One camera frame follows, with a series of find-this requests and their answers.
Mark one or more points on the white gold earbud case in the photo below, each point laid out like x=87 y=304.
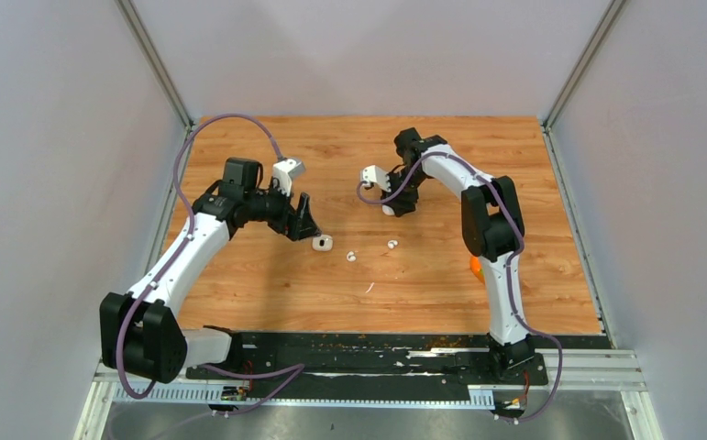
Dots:
x=323 y=243

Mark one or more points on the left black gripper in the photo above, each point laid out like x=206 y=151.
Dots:
x=290 y=218

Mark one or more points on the orange ring toy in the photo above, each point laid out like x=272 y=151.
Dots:
x=476 y=269

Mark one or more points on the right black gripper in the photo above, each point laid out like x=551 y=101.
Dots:
x=400 y=203

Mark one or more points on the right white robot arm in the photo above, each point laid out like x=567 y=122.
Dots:
x=492 y=228

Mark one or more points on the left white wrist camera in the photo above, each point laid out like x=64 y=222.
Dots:
x=284 y=172

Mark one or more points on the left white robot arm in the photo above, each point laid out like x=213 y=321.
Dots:
x=140 y=334

